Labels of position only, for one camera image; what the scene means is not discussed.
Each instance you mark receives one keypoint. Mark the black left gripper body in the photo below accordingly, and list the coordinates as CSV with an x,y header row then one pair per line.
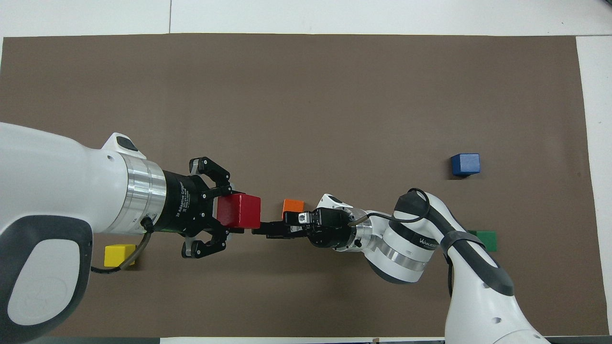
x,y
189,205

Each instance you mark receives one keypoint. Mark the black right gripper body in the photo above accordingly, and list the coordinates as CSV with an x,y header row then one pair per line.
x,y
332,229

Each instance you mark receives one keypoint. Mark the red wooden block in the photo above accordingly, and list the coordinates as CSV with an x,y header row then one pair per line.
x,y
239,210

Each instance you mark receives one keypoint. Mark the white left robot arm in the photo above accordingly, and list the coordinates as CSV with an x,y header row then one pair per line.
x,y
48,181

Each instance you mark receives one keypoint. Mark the orange wooden block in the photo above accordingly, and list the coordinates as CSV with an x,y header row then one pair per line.
x,y
292,205

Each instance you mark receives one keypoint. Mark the yellow wooden block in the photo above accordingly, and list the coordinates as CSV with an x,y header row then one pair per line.
x,y
117,255

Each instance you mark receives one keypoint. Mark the blue wooden block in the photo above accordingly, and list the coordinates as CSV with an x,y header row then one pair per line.
x,y
465,164

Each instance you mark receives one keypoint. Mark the green wooden block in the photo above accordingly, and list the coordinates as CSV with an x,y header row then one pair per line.
x,y
488,241

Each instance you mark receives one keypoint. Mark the brown table mat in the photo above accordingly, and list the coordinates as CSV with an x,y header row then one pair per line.
x,y
306,95

